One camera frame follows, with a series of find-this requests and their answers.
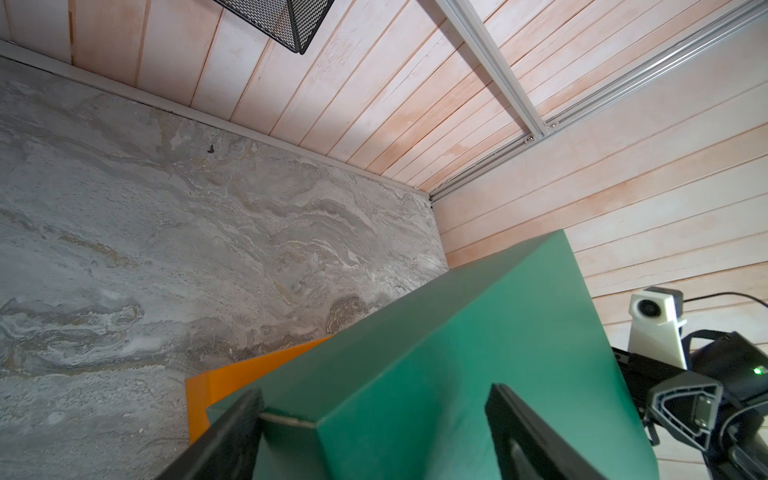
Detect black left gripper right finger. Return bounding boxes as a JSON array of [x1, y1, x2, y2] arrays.
[[485, 384, 603, 480]]

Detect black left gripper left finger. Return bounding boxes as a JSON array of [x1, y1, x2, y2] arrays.
[[156, 390, 264, 480]]

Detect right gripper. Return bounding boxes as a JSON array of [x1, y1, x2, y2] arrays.
[[613, 330, 767, 479]]

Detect green shoebox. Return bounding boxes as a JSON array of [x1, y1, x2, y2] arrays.
[[206, 229, 660, 480]]

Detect orange shoebox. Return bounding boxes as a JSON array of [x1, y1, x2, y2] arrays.
[[185, 337, 329, 444]]

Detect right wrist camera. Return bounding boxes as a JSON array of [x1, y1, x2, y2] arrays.
[[628, 286, 687, 370]]

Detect aluminium rail frame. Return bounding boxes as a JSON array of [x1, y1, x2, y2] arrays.
[[408, 1, 767, 198]]

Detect black wire mesh basket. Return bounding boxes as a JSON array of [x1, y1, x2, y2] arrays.
[[215, 0, 334, 55]]

